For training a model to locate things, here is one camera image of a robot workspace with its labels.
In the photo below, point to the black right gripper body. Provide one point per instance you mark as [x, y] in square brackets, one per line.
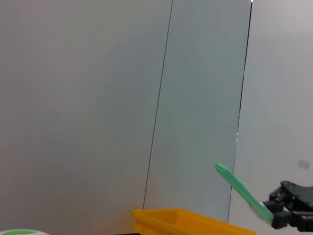
[300, 195]

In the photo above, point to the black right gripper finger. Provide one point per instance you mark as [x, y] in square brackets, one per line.
[275, 204]
[281, 220]

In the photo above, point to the green pen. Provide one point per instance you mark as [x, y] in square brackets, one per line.
[239, 188]

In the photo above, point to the clear green-label water bottle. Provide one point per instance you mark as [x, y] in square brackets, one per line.
[22, 232]

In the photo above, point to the yellow plastic bin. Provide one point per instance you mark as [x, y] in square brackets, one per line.
[183, 222]

